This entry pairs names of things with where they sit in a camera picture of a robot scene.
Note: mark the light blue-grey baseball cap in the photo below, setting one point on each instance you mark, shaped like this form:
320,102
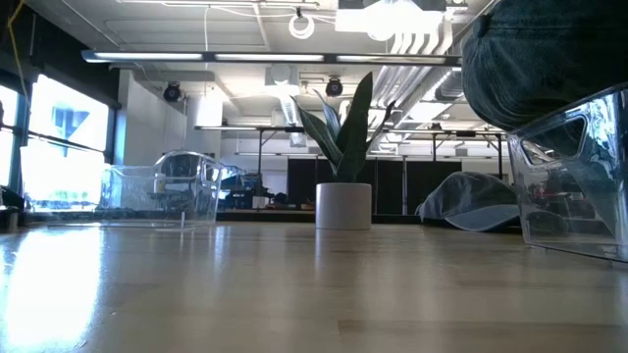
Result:
466,196

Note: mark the clear plastic bin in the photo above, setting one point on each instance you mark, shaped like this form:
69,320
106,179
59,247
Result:
211,186
530,206

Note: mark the dark grey baseball cap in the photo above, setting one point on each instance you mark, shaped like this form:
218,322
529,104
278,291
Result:
539,64

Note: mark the white round plant pot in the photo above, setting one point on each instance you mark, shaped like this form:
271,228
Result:
343,206

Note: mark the green snake plant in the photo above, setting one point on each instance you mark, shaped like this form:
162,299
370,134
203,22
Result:
355,137

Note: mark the cluttered background workbench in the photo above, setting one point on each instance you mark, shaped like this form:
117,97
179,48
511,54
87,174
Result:
240,196

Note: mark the round black ceiling lamp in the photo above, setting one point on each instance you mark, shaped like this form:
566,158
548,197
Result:
334,87
172,93

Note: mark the long LED light bar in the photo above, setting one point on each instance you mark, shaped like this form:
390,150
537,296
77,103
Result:
270,57

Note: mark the bright ceiling light panel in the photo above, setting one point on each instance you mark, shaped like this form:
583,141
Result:
387,19

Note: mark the large bright window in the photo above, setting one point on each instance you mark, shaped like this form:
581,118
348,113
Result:
64,166

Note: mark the black aluminium table frame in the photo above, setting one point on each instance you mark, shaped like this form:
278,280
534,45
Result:
275,216

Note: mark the black metal table frame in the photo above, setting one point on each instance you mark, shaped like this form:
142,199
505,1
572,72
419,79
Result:
260,147
499,152

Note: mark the silver ventilation duct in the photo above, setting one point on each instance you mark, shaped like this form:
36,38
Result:
449,85

